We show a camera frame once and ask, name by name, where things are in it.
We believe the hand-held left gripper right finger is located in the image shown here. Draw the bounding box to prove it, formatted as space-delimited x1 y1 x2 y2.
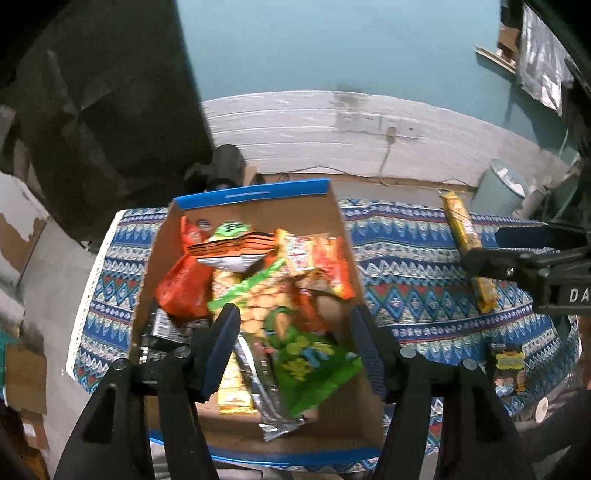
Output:
348 305 536 480

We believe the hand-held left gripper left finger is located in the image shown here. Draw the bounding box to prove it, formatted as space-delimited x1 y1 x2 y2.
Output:
53 302 243 480

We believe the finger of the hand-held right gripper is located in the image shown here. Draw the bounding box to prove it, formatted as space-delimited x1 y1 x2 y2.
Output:
463 248 555 288
495 224 591 259

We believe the yellow wafer packet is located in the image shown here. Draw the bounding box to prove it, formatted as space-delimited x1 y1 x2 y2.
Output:
217 355 254 414

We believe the long yellow biscuit packet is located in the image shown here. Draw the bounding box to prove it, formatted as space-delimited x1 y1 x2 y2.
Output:
440 190 499 315

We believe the silver foil wrapper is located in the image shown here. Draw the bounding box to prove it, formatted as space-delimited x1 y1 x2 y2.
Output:
233 332 308 441

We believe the green gummy bag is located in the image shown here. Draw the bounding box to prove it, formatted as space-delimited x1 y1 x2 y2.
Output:
265 309 363 416

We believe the blue cardboard box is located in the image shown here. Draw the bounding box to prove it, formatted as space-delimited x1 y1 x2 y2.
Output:
129 179 393 467

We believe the black snack packet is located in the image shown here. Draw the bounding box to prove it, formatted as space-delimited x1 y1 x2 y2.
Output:
139 298 213 365

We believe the clear round cracker pack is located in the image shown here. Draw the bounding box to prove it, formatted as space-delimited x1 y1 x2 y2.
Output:
208 258 301 342

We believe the red snack bag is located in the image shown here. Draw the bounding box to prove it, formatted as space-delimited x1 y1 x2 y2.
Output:
154 217 218 321

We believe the orange chip bag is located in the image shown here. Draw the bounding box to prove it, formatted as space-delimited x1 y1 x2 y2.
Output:
288 277 333 337

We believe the orange black striped packet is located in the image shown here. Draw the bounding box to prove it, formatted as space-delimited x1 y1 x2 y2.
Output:
187 222 278 273

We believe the red yellow snack packet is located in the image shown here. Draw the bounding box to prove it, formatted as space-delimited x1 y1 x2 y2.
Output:
277 228 356 301

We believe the pale green trash bin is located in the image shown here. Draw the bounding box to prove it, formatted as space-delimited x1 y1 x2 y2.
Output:
468 158 529 217

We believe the blue patterned tablecloth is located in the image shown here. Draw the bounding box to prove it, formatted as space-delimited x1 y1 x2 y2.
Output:
67 198 583 472

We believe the small yellow cartoon packet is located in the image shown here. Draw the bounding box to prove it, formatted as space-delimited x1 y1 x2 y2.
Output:
489 344 527 395

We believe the grey hanging cloth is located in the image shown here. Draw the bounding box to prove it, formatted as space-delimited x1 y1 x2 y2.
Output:
517 4 572 115

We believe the flat cardboard piece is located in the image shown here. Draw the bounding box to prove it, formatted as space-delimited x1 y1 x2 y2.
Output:
4 344 49 416

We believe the white peeling door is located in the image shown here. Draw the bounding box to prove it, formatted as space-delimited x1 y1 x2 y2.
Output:
0 171 51 289

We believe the dark cloth covered cabinet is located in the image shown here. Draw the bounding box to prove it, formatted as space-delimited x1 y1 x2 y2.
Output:
0 0 215 243

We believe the grey plug with cable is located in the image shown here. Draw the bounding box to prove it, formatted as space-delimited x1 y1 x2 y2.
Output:
379 127 398 178

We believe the black floor cable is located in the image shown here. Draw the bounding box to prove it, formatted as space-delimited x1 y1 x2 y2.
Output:
263 165 476 191

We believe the wooden wall shelf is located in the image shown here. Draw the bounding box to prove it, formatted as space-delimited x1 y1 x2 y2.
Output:
475 23 522 75

